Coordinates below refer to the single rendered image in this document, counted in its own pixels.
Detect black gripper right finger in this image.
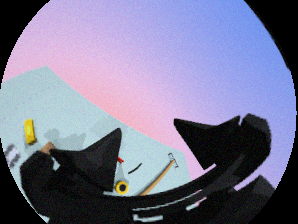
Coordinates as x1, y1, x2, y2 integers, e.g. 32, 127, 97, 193
174, 115, 241, 171

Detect red-handled pliers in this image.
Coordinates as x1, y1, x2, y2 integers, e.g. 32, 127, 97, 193
117, 157, 124, 163

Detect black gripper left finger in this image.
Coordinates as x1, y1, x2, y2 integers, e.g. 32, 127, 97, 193
49, 128, 122, 192

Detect yellow rectangular block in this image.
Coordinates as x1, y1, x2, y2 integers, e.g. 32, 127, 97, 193
24, 117, 36, 145

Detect tan rectangular block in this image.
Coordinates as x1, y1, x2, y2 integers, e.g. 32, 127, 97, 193
39, 141, 57, 157

